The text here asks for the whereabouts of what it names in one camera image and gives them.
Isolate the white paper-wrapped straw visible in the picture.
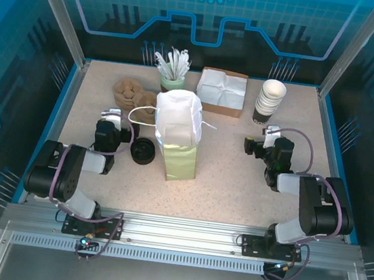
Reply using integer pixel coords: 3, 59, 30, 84
151, 51, 173, 77
167, 45, 181, 77
175, 47, 190, 79
180, 57, 194, 79

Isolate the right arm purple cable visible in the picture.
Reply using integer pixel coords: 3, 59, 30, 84
257, 125, 357, 280

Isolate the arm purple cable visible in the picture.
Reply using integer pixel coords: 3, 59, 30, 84
257, 125, 357, 280
41, 110, 139, 266

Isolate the printed paper takeout bag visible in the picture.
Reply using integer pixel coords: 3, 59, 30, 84
121, 83, 222, 187

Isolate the black plastic cup lid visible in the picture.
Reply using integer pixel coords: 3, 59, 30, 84
128, 136, 158, 167

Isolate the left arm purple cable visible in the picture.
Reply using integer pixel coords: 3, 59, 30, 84
41, 110, 139, 266

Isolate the brown cardboard napkin box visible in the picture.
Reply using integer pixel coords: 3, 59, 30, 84
193, 65, 250, 119

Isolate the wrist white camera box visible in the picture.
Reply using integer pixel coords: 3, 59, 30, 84
261, 123, 284, 151
100, 106, 124, 129

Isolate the small controller board with LED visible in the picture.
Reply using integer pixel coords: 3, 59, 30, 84
271, 259, 295, 275
79, 234, 97, 249

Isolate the green straw holder cup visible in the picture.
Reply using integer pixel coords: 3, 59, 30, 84
158, 73, 187, 96

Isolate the stack of paper cups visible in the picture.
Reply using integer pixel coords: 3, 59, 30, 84
251, 77, 289, 129

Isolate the brown pulp cup carrier stack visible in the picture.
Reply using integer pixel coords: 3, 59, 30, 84
108, 75, 163, 127

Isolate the blue silver table side rail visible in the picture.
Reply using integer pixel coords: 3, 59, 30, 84
299, 87, 374, 247
12, 54, 89, 212

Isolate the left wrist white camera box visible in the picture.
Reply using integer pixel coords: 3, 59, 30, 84
100, 106, 124, 129

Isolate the slotted metal cable duct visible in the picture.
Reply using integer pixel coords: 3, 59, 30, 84
9, 231, 267, 276

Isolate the aluminium frame post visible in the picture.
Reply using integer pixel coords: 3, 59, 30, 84
316, 0, 374, 106
16, 0, 99, 71

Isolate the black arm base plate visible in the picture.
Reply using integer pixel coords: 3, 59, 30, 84
61, 212, 126, 242
238, 233, 305, 264

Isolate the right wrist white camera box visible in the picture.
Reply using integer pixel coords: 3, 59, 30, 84
261, 123, 284, 151

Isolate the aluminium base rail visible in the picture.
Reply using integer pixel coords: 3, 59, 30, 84
0, 195, 367, 273

